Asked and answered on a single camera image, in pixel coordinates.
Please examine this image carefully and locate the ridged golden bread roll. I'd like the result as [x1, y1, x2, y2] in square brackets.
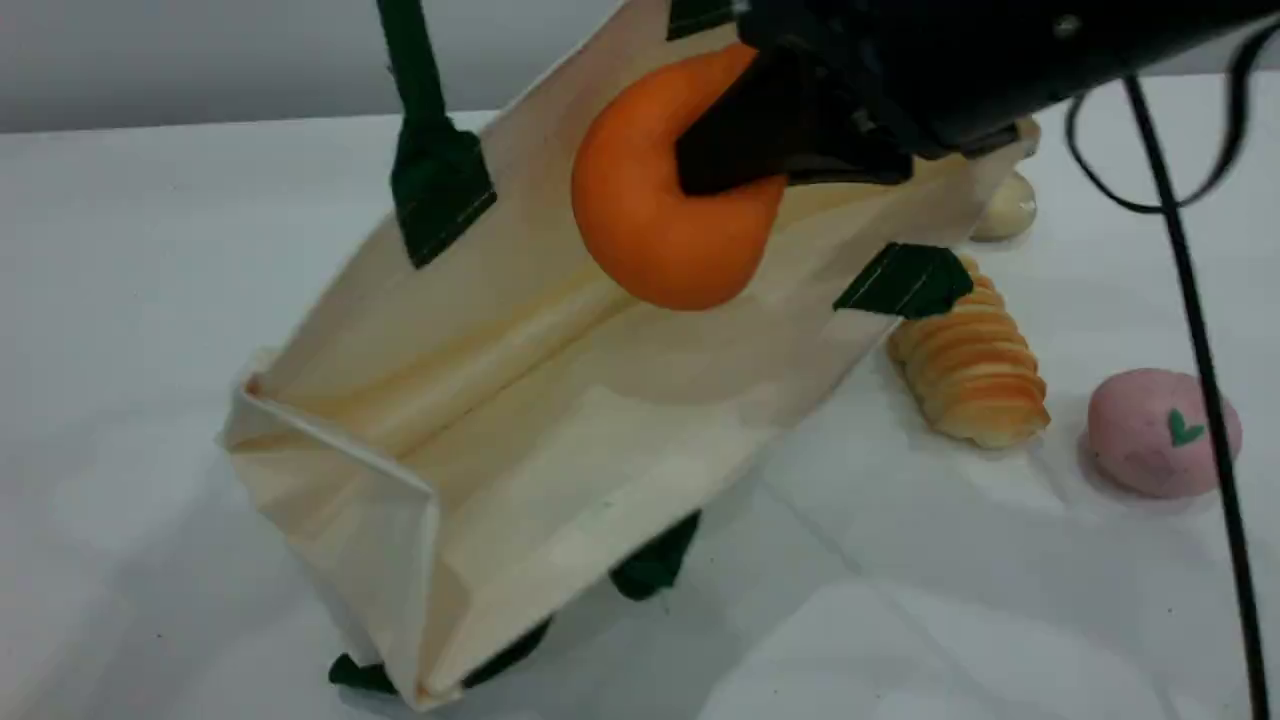
[888, 255, 1053, 451]

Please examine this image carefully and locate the round beige bun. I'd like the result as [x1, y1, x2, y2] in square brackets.
[968, 170, 1039, 243]

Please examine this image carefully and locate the thin black looped cable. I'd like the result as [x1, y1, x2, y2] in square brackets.
[1063, 18, 1280, 216]

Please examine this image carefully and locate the orange fruit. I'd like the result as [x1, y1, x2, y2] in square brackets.
[570, 42, 791, 313]

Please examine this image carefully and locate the thick black cable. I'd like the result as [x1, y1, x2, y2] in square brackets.
[1122, 75, 1273, 720]

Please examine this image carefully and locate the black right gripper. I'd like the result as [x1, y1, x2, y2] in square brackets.
[674, 0, 1031, 198]

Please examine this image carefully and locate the pink peach toy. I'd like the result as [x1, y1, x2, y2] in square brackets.
[1085, 368, 1244, 499]

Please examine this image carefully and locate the white bag with green handles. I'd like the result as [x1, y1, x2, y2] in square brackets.
[220, 0, 1041, 711]

